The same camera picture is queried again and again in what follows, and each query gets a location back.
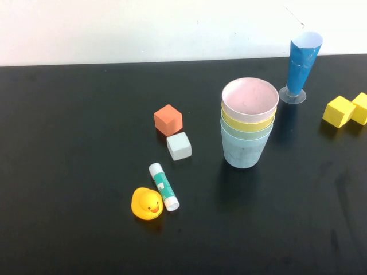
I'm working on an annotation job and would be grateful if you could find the green plastic cup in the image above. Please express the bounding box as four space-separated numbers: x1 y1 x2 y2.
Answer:
220 116 275 141

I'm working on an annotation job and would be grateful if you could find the yellow plastic cup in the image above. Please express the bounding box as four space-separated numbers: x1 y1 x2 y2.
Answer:
221 101 278 133

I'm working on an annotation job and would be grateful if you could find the pink plastic cup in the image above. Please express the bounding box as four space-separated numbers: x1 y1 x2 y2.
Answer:
221 77 280 123

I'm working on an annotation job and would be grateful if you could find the white foam cube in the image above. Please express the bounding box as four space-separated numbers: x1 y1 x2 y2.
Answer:
166 132 192 162

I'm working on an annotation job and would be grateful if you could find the orange foam cube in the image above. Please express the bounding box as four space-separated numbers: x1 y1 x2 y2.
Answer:
153 104 184 137

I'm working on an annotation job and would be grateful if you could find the white and teal glue stick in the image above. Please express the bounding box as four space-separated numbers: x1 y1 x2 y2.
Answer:
148 163 181 213

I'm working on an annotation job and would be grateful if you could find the light blue plastic cup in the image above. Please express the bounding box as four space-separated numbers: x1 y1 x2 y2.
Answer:
220 123 274 169

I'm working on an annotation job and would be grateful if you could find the yellow rubber duck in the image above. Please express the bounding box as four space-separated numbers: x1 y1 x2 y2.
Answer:
131 187 165 221

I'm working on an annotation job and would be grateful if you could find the blue paper cone in clear stand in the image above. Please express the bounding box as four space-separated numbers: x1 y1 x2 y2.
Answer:
278 30 324 104

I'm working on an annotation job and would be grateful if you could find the yellow foam cube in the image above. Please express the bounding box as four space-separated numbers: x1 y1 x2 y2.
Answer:
322 95 357 129
352 92 367 126

